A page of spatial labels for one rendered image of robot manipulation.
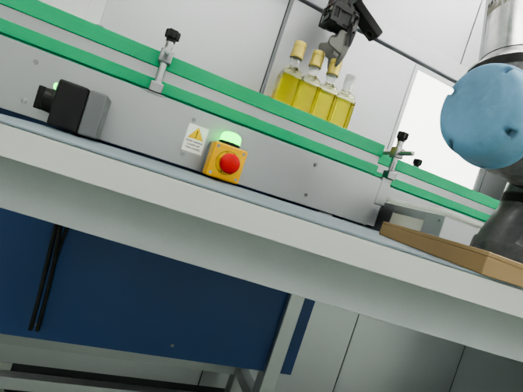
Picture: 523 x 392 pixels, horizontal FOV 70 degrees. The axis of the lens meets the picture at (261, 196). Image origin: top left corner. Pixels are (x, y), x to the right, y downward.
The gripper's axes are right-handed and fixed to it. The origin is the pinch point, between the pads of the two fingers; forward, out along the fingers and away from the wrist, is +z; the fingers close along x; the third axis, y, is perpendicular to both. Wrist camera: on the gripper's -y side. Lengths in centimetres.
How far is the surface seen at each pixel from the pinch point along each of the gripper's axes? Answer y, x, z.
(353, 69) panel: -11.8, -11.7, -5.6
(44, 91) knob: 60, 21, 35
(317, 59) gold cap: 6.3, 1.6, 1.7
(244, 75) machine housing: 20.1, -14.9, 8.8
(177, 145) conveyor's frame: 36, 16, 36
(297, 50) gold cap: 12.3, 1.6, 1.7
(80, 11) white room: 124, -311, -64
